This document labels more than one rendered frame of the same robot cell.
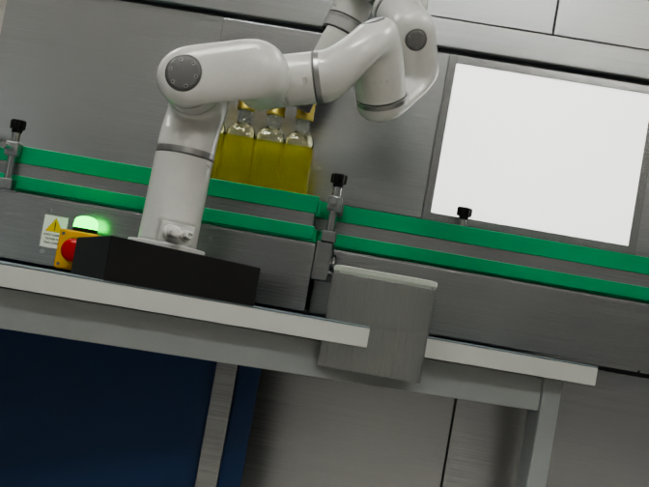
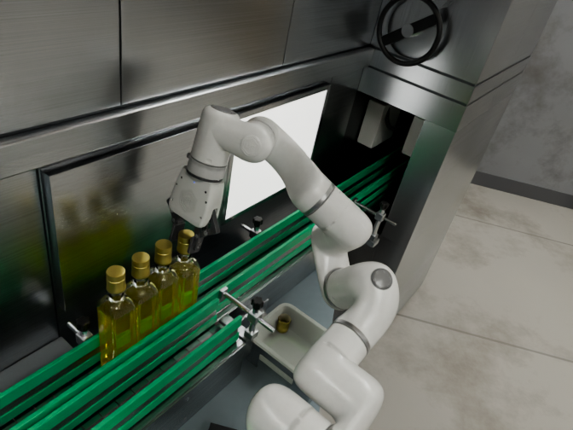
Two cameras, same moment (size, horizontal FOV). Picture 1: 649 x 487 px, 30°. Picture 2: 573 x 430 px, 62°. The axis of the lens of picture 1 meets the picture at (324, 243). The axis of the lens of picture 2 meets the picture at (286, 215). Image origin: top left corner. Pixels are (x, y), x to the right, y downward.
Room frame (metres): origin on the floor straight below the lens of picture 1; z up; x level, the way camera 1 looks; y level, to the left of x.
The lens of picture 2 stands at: (1.81, 0.69, 1.81)
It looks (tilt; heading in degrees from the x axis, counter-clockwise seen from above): 35 degrees down; 296
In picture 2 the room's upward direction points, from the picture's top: 13 degrees clockwise
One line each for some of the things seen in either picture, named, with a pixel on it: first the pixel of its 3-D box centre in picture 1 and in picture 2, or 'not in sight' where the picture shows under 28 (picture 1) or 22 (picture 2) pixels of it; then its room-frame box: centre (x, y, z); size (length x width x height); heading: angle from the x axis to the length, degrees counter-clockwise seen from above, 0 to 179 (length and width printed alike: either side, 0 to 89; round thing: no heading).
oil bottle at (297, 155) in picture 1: (292, 186); (182, 293); (2.33, 0.08, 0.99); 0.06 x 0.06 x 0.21; 87
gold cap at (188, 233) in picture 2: (305, 109); (185, 241); (2.33, 0.08, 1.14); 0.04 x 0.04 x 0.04
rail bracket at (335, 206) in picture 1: (334, 209); (246, 312); (2.20, -0.01, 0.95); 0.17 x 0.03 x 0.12; 176
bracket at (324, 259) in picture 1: (324, 262); (235, 335); (2.22, -0.01, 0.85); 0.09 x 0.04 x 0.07; 176
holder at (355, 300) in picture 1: (380, 305); (286, 345); (2.12, -0.12, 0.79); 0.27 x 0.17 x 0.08; 176
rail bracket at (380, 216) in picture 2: not in sight; (369, 226); (2.15, -0.65, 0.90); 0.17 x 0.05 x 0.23; 176
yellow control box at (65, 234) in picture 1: (80, 253); not in sight; (2.16, 0.43, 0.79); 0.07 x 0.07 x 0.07; 86
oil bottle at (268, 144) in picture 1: (263, 182); (160, 304); (2.34, 0.14, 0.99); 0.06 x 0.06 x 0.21; 86
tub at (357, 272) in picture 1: (381, 300); (295, 350); (2.09, -0.12, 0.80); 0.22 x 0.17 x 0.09; 176
